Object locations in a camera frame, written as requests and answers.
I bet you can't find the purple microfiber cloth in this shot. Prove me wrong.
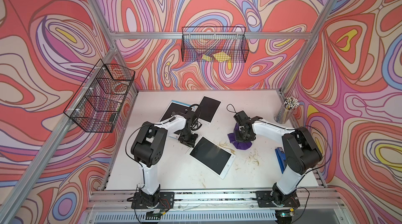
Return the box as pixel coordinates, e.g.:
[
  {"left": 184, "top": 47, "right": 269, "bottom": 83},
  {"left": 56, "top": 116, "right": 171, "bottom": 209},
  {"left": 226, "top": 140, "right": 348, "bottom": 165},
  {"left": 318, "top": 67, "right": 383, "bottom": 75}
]
[{"left": 227, "top": 124, "right": 252, "bottom": 150}]

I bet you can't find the blue white drawing tablet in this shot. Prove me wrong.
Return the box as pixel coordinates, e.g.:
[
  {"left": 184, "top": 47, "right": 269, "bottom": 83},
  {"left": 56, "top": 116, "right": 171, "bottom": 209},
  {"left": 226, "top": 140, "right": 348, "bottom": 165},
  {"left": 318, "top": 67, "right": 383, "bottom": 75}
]
[{"left": 156, "top": 101, "right": 189, "bottom": 140}]

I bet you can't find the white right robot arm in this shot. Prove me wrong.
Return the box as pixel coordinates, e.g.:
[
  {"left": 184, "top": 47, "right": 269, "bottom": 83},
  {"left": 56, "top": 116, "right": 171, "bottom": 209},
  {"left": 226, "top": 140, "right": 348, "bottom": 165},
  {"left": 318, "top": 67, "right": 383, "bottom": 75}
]
[{"left": 231, "top": 111, "right": 322, "bottom": 204}]

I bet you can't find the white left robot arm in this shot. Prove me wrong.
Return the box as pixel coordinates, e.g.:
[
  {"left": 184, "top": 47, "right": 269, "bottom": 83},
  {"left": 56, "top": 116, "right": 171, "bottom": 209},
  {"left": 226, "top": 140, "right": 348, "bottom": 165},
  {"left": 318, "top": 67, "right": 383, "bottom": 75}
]
[{"left": 130, "top": 104, "right": 202, "bottom": 196}]

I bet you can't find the cup of coloured pencils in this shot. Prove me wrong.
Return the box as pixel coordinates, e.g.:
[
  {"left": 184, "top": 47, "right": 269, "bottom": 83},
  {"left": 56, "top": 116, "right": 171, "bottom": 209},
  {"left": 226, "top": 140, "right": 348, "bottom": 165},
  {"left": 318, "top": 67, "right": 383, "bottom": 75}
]
[{"left": 274, "top": 96, "right": 299, "bottom": 124}]

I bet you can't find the blue black tape roll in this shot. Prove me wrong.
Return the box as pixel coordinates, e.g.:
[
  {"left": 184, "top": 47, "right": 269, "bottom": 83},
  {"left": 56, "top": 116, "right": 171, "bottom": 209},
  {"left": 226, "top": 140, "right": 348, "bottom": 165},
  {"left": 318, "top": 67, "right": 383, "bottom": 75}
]
[{"left": 275, "top": 147, "right": 287, "bottom": 173}]

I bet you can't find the yellow cloth in basket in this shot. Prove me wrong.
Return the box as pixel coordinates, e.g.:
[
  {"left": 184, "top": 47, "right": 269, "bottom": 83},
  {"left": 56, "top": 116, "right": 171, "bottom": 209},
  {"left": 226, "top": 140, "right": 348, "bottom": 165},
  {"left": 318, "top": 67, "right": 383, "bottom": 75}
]
[{"left": 201, "top": 51, "right": 231, "bottom": 62}]

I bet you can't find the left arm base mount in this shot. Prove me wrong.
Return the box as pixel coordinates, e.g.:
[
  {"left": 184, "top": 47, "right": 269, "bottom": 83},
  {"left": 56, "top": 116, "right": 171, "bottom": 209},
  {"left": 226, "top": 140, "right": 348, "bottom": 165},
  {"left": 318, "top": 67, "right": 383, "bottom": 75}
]
[{"left": 126, "top": 189, "right": 175, "bottom": 210}]

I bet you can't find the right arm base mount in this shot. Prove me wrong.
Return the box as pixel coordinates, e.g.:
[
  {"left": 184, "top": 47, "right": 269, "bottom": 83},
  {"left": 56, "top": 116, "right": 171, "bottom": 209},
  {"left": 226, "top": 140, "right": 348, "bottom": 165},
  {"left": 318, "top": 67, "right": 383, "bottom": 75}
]
[{"left": 253, "top": 190, "right": 300, "bottom": 209}]

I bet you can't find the black wire basket back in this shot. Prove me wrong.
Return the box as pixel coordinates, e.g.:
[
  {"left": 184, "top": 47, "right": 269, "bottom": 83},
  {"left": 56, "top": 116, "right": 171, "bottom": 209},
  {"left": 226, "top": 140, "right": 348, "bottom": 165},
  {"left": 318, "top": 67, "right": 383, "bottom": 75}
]
[{"left": 181, "top": 25, "right": 250, "bottom": 63}]

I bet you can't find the black wire basket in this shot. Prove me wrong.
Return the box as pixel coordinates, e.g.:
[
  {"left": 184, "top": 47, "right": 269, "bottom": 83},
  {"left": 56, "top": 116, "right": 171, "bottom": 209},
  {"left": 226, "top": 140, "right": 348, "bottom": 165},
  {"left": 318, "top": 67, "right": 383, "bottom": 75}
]
[
  {"left": 63, "top": 60, "right": 135, "bottom": 133},
  {"left": 181, "top": 25, "right": 250, "bottom": 63}
]

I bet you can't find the black wire basket left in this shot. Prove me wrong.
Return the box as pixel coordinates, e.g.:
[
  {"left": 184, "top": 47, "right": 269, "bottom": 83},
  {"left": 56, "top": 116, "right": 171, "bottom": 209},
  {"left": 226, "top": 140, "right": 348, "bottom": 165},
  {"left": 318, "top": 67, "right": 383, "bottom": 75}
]
[{"left": 63, "top": 60, "right": 135, "bottom": 133}]

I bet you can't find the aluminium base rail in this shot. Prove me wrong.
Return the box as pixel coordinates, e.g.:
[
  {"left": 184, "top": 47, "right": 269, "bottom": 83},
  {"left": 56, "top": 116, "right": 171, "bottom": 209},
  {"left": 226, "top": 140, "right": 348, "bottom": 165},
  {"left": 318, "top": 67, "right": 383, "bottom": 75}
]
[{"left": 79, "top": 187, "right": 355, "bottom": 224}]

